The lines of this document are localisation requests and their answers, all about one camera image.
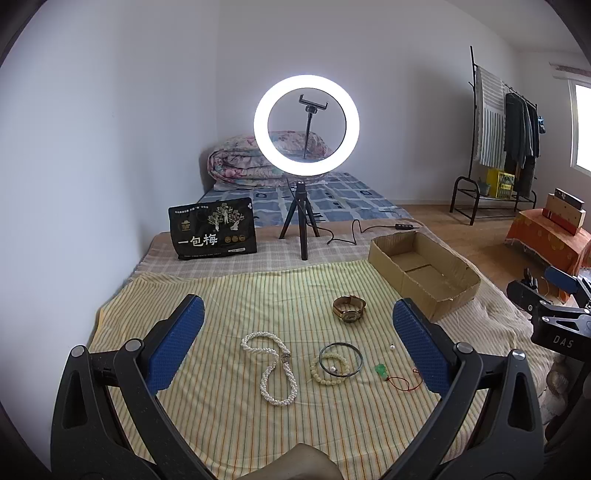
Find green jade pendant red cord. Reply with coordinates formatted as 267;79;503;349
375;363;425;393

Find white pearl rope necklace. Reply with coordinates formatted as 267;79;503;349
239;331;300;407

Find dark blue thin bangle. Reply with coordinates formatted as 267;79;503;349
318;341;365;379

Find orange covered stool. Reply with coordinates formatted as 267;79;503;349
505;209;590;276

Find black clothes rack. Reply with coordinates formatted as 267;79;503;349
449;46;538;226

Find open cardboard box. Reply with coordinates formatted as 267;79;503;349
369;231;481;323

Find yellow box on rack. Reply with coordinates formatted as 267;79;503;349
486;168;515;200

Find dark hanging clothes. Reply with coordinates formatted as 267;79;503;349
504;92;540;197

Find brown leather wristwatch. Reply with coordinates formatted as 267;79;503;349
332;295;367;323

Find yellow striped cloth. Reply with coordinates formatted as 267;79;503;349
91;260;439;479

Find black snack bag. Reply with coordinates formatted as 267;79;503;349
168;198;257;260

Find window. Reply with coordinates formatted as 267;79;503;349
568;80;591;176

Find striped hanging cloth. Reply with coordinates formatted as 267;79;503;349
475;66;506;170

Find blue patterned bed sheet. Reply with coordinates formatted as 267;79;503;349
200;172;411;227

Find black tripod stand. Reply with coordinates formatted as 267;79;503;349
279;180;320;261

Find folded floral quilt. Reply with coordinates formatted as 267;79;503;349
207;130;332;191

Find black phone holder clamp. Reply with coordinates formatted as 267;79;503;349
298;94;328;159

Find cream bead bracelet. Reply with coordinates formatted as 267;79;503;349
309;352;352;388

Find black power cable with remote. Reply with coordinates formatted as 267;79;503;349
285;177;417;246

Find white ring light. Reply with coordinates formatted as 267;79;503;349
253;74;361;177

